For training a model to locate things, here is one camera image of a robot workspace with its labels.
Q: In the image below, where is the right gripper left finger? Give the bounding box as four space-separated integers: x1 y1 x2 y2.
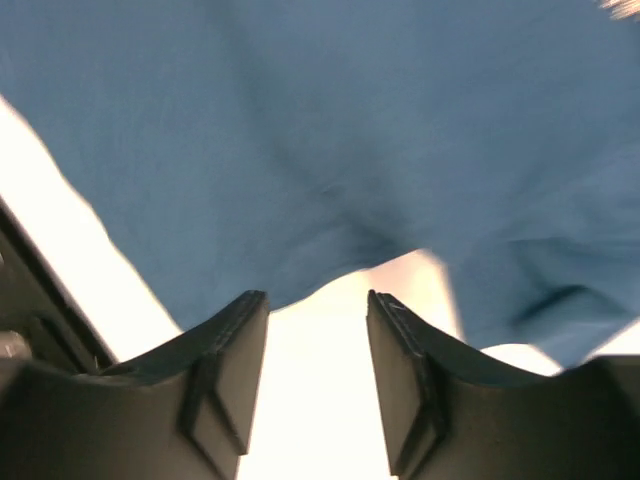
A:
1 291 269 479

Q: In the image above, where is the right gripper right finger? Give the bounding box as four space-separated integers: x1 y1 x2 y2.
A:
366 291 639 480

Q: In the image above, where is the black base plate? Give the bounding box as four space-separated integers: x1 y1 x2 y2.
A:
1 202 115 374

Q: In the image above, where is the blue t-shirt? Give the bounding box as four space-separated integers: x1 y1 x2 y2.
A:
1 1 639 366

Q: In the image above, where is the gold leaf brooch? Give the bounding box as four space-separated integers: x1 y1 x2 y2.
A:
599 0 640 20

